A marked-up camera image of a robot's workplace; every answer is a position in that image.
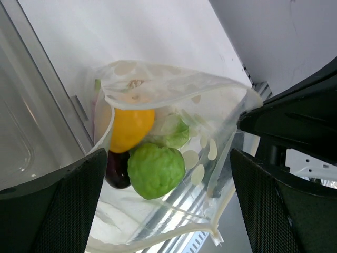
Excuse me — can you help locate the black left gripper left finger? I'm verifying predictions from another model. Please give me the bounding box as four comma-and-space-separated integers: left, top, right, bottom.
1, 148, 107, 252

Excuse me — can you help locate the clear dotted zip bag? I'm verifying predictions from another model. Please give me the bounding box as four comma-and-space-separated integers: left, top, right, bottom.
85, 61, 263, 252

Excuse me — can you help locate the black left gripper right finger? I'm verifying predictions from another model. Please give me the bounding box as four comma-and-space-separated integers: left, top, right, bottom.
230, 149, 336, 252

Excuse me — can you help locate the purple eggplant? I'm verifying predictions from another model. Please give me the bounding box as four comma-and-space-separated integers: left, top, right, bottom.
105, 151, 131, 189

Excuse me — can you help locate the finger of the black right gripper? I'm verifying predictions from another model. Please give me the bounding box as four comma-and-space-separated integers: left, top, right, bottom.
237, 59, 336, 158

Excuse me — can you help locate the grey plastic food bin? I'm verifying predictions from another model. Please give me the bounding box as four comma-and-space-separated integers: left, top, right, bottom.
1, 1, 93, 189

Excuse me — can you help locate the orange fruit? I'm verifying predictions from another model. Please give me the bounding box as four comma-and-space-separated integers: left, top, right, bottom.
109, 108, 155, 153

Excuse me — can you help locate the green custard apple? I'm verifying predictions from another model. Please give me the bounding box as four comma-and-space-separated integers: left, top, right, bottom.
127, 143, 185, 200

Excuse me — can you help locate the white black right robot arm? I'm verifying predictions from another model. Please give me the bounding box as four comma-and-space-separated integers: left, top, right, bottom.
237, 59, 336, 188

